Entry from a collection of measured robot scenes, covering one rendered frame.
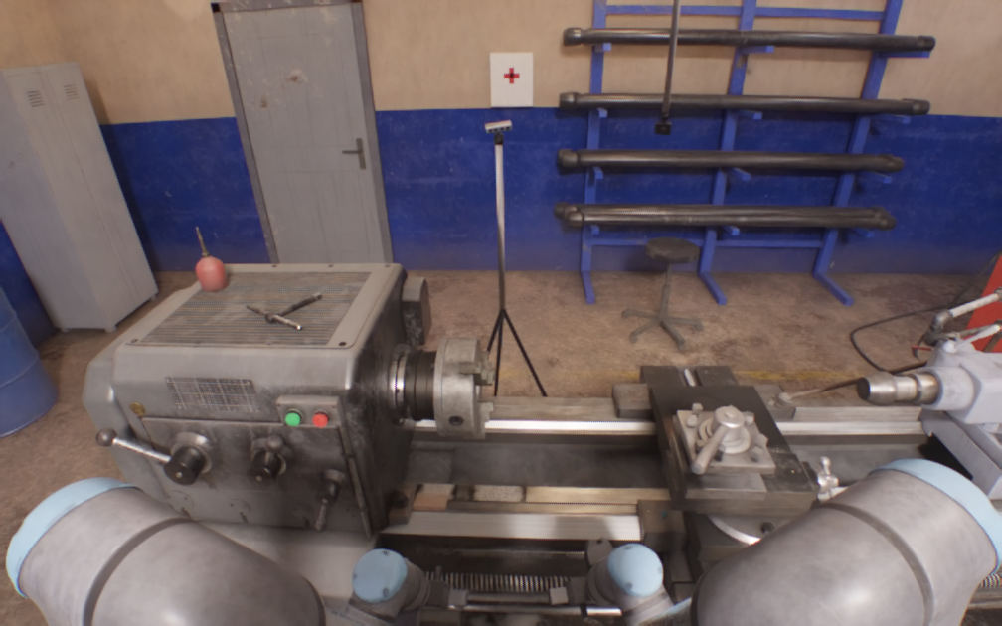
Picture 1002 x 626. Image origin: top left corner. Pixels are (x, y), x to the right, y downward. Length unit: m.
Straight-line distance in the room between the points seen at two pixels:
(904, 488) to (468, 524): 1.00
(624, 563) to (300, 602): 0.63
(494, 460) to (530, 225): 2.92
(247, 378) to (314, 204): 3.49
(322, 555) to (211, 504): 0.30
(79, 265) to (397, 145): 2.43
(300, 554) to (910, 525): 1.20
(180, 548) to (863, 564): 0.51
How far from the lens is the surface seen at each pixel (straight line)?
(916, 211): 5.32
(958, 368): 1.69
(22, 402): 3.91
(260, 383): 1.11
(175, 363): 1.22
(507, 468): 1.60
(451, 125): 4.12
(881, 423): 1.90
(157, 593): 0.47
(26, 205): 4.53
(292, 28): 4.33
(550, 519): 1.33
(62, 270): 4.61
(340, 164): 4.36
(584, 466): 1.62
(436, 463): 1.65
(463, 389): 1.19
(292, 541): 1.41
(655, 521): 1.33
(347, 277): 1.35
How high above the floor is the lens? 1.90
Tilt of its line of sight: 30 degrees down
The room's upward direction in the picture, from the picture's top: 1 degrees counter-clockwise
